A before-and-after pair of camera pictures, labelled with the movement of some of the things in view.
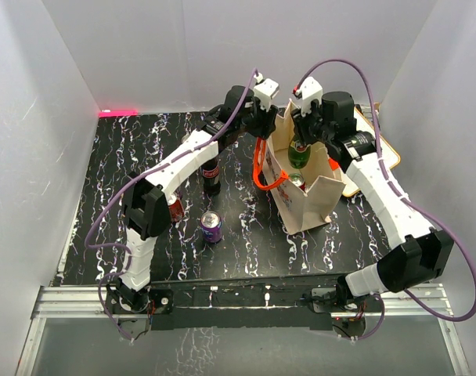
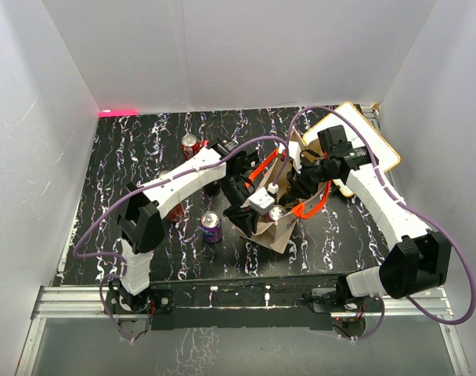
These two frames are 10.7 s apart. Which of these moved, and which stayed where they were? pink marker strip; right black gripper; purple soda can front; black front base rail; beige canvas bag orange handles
Moved: right black gripper; beige canvas bag orange handles
Stayed: black front base rail; purple soda can front; pink marker strip
